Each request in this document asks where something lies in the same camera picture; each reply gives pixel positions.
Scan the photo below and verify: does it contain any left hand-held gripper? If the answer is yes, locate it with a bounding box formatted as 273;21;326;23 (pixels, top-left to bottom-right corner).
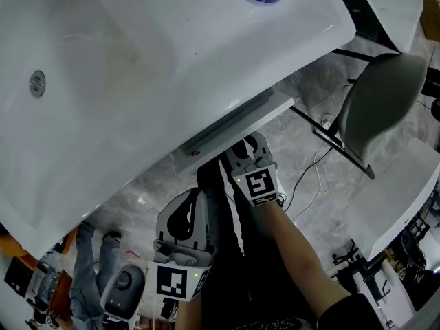
146;188;217;303

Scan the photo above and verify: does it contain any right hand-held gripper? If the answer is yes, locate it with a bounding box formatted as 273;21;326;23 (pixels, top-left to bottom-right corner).
225;131;280;208

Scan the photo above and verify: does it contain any white drawer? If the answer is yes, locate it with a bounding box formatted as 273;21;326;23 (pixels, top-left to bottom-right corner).
170;87;296;177

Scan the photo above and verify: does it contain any person's right forearm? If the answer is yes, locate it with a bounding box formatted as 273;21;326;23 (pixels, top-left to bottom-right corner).
263;199;353;321

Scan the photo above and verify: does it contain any person's left forearm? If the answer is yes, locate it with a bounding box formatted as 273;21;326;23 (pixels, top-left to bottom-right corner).
174;296;216;330

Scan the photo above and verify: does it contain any white ceramic sink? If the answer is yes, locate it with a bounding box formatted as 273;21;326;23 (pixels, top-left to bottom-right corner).
0;0;358;260

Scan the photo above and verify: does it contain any round metal sink drain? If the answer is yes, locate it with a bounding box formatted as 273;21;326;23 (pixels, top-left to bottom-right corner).
29;69;47;98

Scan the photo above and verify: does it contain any grey-green chair seat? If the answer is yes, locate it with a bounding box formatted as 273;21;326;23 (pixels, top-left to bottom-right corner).
337;52;428;170

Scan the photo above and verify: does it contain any black metal stand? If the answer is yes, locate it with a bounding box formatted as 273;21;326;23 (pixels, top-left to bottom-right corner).
331;239;367;278

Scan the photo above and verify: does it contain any white rounded table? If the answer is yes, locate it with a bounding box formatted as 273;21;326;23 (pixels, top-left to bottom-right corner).
353;0;424;54
346;138;440;264

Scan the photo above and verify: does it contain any brown cardboard box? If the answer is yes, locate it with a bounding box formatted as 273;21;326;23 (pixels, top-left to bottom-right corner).
419;0;440;43

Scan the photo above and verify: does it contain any white floor cable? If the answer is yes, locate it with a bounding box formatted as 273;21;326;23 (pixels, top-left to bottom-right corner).
283;113;336;221

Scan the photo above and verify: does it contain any black metal table frame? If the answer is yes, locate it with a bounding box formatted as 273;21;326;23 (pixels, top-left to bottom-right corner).
290;47;376;181

